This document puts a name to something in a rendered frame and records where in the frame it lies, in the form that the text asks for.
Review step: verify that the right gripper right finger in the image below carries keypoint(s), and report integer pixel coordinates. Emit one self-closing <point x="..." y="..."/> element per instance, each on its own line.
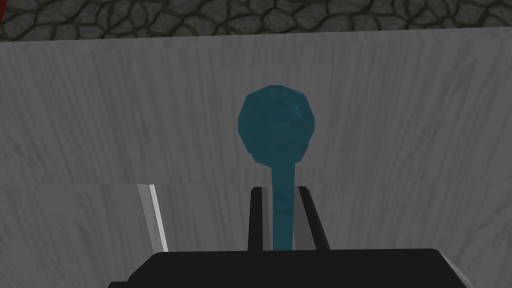
<point x="308" y="232"/>

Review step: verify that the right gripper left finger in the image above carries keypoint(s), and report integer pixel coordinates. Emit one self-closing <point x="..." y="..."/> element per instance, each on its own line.
<point x="259" y="224"/>

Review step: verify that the teal spoon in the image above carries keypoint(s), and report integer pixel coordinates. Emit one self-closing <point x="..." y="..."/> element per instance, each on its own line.
<point x="276" y="124"/>

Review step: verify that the pale grey flat bar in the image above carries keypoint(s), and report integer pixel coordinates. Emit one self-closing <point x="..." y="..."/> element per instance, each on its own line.
<point x="154" y="220"/>

